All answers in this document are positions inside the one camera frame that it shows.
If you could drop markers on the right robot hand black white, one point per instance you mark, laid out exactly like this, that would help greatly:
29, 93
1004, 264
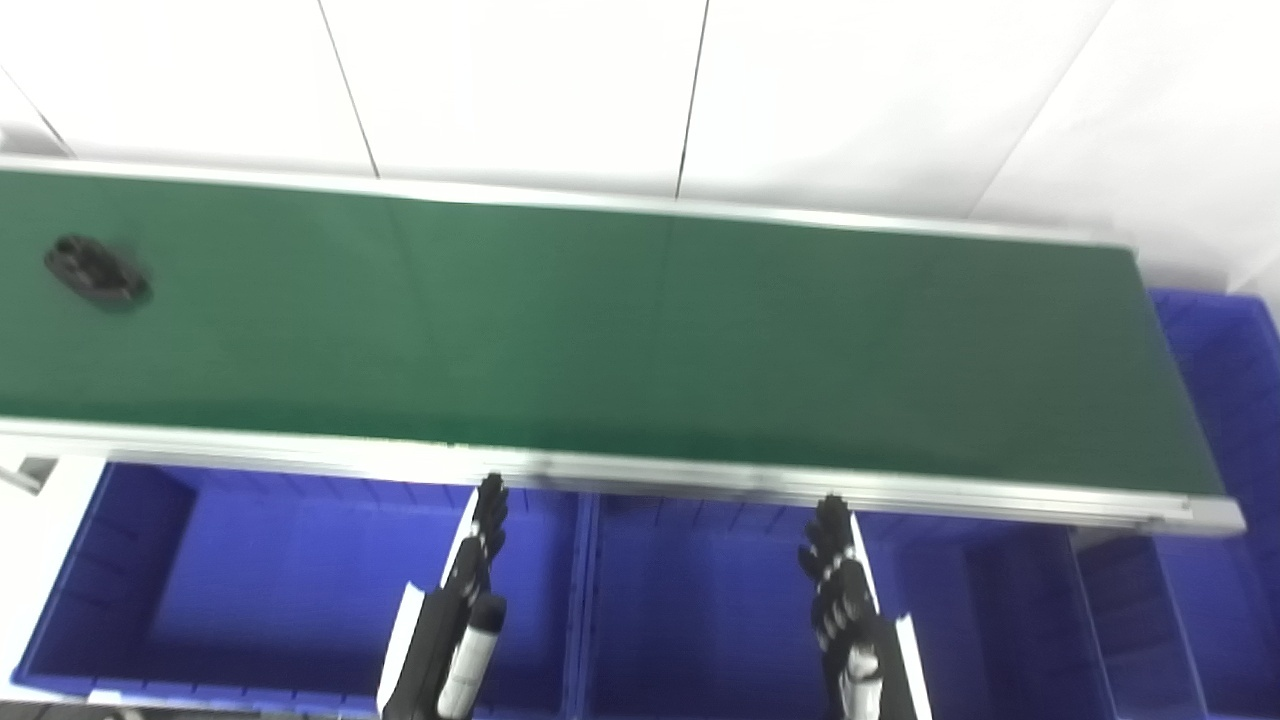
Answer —
850, 620

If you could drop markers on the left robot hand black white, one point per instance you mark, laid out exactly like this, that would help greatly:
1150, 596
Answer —
440, 640

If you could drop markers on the black flange part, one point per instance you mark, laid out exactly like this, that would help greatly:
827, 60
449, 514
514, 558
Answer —
95, 272

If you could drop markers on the blue plastic bin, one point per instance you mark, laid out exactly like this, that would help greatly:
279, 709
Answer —
1230, 500
260, 590
700, 620

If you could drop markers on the green conveyor belt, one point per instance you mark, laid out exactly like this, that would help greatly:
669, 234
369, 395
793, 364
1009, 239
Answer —
700, 480
620, 330

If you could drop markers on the grey conveyor support bracket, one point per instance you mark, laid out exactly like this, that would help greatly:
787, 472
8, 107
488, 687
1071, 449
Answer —
30, 475

